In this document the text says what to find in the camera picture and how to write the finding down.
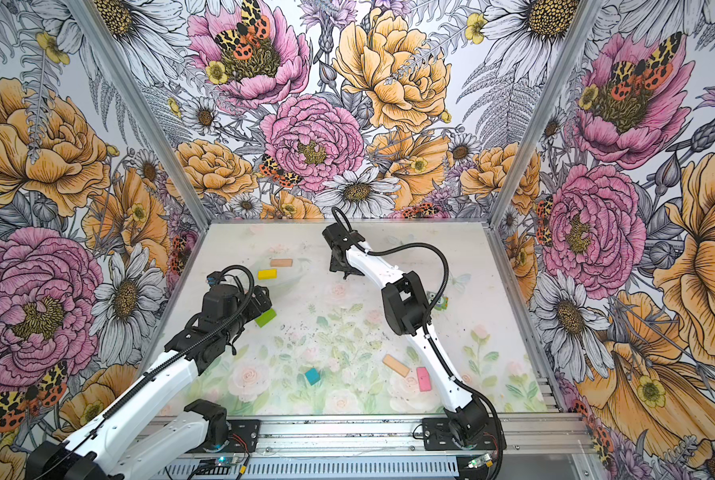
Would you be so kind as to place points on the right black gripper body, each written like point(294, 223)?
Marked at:
point(344, 265)

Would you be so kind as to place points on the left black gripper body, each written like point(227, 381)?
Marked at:
point(264, 305)

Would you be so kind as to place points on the lime green block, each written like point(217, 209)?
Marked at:
point(265, 318)

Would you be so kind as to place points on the natural wood block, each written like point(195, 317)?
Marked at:
point(396, 366)
point(282, 263)

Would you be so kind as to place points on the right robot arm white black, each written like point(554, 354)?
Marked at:
point(471, 416)

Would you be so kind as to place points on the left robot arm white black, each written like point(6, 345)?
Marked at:
point(185, 358)

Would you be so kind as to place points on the yellow long block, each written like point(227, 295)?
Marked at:
point(267, 274)

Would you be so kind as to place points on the teal cube block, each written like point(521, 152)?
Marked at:
point(313, 376)

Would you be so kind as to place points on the green owl number block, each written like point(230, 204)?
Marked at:
point(442, 303)

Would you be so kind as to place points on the pink block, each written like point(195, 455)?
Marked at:
point(423, 379)

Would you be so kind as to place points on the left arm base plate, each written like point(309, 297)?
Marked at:
point(233, 436)

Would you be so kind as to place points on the white vented cable duct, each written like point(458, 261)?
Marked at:
point(226, 467)

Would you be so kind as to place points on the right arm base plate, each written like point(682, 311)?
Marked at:
point(437, 436)

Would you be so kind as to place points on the aluminium front rail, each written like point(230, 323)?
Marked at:
point(345, 435)

